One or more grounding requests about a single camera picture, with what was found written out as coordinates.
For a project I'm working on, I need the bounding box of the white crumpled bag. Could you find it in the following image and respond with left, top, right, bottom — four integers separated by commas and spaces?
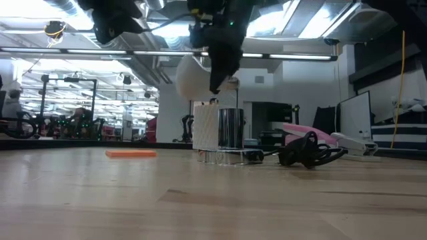
390, 95, 427, 114

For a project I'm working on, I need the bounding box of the red cabinet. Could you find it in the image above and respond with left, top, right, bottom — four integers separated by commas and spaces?
145, 116, 157, 144

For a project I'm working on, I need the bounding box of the black lamp power cord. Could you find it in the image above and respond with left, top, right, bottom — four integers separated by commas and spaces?
263, 130, 348, 169

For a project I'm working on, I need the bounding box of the blue white striped cloth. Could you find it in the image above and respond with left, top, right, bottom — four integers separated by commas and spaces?
371, 122, 427, 151

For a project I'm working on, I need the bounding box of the black cabinet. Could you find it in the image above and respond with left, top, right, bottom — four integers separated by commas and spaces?
252, 101, 301, 146

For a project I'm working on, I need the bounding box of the long ceiling light strip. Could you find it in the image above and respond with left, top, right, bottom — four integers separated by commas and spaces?
0, 47, 338, 62

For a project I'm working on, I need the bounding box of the person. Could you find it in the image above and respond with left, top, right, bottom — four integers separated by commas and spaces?
73, 107, 95, 138
0, 89, 23, 123

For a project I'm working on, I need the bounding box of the chrome lamp socket base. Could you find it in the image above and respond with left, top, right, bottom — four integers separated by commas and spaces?
197, 107, 265, 167

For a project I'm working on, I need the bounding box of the orange sticky note pad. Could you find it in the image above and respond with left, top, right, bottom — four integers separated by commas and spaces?
105, 149, 157, 159

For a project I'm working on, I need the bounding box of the white stapler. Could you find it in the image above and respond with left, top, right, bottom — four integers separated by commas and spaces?
330, 132, 380, 163

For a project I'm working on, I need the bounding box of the white textured pen cup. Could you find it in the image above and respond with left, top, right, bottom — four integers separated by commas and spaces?
192, 103, 221, 151

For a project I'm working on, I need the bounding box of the pink stapler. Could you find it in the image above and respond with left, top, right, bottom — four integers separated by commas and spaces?
282, 123, 338, 147

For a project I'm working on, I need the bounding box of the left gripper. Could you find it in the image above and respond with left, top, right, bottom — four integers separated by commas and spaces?
188, 0, 254, 95

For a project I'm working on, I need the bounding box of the white flat panel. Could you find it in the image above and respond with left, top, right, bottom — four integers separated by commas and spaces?
337, 90, 373, 141

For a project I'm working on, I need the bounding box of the yellow cable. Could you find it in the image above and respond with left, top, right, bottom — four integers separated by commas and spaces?
390, 29, 406, 150

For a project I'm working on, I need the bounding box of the black chair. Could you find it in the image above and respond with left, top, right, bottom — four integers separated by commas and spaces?
312, 105, 338, 136

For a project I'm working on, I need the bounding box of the yellow black ceiling device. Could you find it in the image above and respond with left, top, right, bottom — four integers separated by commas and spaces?
43, 20, 67, 39

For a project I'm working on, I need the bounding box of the black background gantry frame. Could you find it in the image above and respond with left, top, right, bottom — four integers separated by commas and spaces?
39, 73, 98, 139

